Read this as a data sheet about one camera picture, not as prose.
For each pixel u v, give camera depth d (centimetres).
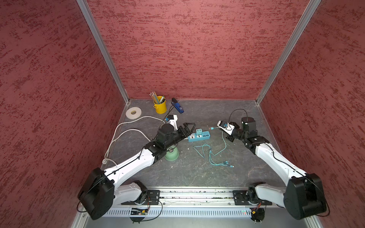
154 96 102
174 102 117
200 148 92
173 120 71
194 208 73
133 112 112
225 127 71
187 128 67
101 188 40
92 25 77
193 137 95
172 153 79
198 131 94
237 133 71
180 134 68
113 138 101
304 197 40
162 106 105
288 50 89
